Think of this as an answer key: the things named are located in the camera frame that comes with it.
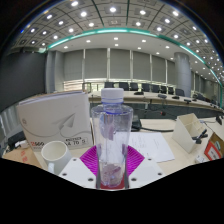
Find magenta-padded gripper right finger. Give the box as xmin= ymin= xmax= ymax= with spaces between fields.
xmin=123 ymin=144 xmax=167 ymax=190

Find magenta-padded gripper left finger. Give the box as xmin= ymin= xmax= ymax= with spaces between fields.
xmin=58 ymin=144 xmax=101 ymax=190

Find clear plastic water bottle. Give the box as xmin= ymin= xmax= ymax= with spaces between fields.
xmin=90 ymin=87 xmax=134 ymax=188

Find white printed paper sheet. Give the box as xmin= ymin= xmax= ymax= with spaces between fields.
xmin=128 ymin=131 xmax=176 ymax=164

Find white ceramic mug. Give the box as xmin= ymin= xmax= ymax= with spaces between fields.
xmin=40 ymin=140 xmax=73 ymax=175

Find black desk telephone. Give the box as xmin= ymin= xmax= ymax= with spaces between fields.
xmin=130 ymin=114 xmax=143 ymax=132

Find white open cardboard box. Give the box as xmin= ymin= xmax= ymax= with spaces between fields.
xmin=171 ymin=112 xmax=208 ymax=154

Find white printer paper carton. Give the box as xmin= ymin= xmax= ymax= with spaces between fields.
xmin=15 ymin=90 xmax=94 ymax=153

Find brown paper envelope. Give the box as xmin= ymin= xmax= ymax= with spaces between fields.
xmin=1 ymin=146 xmax=43 ymax=169

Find black clip tool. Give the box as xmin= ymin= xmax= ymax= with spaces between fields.
xmin=191 ymin=129 xmax=209 ymax=145

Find long curved conference desk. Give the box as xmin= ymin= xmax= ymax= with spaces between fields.
xmin=88 ymin=90 xmax=224 ymax=119

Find brown box with red side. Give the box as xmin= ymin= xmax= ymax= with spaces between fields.
xmin=203 ymin=132 xmax=224 ymax=162

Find row of black office chairs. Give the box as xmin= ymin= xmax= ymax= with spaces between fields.
xmin=103 ymin=81 xmax=186 ymax=98

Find round ceiling lights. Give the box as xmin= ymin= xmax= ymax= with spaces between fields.
xmin=18 ymin=0 xmax=224 ymax=78

